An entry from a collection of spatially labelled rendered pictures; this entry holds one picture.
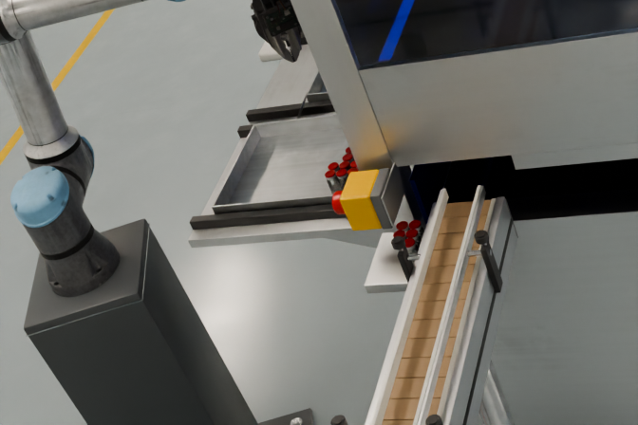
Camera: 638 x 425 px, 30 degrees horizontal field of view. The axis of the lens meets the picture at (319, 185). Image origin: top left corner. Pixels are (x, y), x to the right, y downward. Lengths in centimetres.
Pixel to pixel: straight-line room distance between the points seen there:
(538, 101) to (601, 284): 39
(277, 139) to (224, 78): 223
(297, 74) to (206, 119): 184
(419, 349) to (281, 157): 72
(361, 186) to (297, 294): 154
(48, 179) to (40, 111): 14
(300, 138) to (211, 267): 136
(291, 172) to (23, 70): 55
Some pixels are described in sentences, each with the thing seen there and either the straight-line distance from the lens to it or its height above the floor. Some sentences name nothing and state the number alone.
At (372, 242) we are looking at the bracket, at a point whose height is 77.
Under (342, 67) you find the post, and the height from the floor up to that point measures 122.
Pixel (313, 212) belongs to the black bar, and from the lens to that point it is 214.
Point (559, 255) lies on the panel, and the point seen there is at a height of 80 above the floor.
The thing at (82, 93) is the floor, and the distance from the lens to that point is 503.
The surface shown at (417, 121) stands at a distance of 190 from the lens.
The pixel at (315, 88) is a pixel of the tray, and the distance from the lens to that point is 249.
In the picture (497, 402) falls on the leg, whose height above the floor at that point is 67.
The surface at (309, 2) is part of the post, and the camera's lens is 182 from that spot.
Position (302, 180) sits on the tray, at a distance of 227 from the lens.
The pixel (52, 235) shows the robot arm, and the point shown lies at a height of 93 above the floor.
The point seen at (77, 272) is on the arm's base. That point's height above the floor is 84.
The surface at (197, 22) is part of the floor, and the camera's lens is 515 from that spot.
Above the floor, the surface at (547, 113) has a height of 109.
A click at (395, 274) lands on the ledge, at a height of 88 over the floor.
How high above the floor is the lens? 213
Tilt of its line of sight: 34 degrees down
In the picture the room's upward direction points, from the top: 23 degrees counter-clockwise
